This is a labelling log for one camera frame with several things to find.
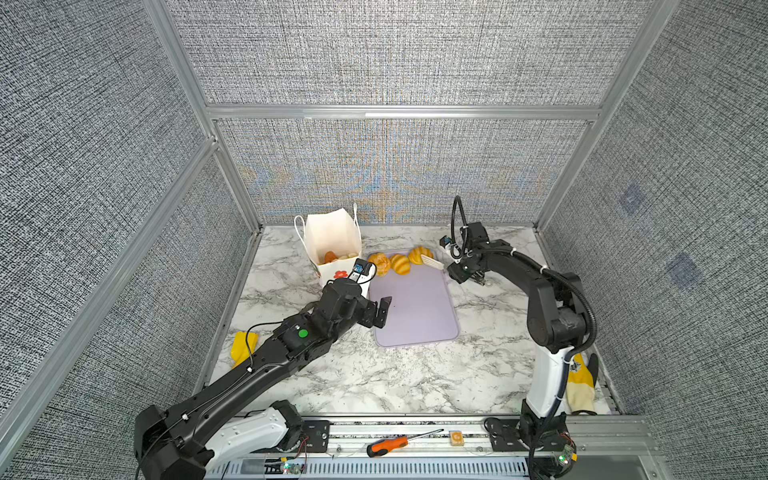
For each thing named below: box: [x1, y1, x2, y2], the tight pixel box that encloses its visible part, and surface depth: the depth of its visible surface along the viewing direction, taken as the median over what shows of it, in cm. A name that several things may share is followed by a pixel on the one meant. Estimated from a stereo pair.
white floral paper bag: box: [294, 203, 363, 286], surface depth 94 cm
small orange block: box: [449, 430, 465, 447], surface depth 74 cm
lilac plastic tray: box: [369, 262, 460, 347], surface depth 102 cm
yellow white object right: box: [566, 353, 599, 416], surface depth 81 cm
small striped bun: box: [389, 253, 411, 275], surface depth 105 cm
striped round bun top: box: [408, 246, 434, 265], surface depth 108 cm
